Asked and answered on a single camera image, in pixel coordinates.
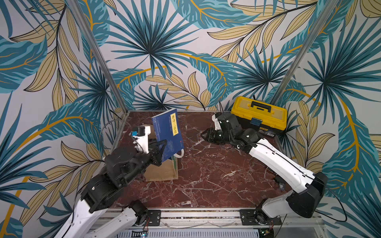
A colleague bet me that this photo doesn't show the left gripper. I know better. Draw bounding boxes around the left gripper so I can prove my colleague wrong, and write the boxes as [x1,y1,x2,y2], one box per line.
[121,138,169,185]

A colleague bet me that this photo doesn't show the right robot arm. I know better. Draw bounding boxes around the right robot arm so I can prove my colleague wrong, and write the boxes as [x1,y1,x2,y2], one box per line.
[201,113,327,225]

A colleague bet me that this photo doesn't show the green burlap Christmas bag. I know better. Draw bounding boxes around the green burlap Christmas bag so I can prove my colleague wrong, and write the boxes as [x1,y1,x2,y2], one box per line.
[142,125,178,181]

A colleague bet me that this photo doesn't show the yellow black toolbox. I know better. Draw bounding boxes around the yellow black toolbox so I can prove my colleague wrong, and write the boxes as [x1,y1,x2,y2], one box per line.
[231,96,288,137]

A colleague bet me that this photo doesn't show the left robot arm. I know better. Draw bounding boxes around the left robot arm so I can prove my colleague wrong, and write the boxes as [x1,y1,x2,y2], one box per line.
[55,140,167,238]

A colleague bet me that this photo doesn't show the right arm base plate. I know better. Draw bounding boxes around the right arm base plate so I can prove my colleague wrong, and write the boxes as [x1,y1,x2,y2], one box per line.
[239,209,282,226]

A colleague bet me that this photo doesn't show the small black gold connector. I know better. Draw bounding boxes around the small black gold connector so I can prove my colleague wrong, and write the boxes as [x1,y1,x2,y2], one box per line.
[273,175,286,191]

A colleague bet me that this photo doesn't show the blue book stack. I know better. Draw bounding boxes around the blue book stack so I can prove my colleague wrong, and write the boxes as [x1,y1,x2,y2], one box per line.
[151,109,184,162]

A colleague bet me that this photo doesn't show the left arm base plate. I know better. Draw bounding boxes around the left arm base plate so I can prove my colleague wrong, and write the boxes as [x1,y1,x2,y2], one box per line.
[134,210,162,227]

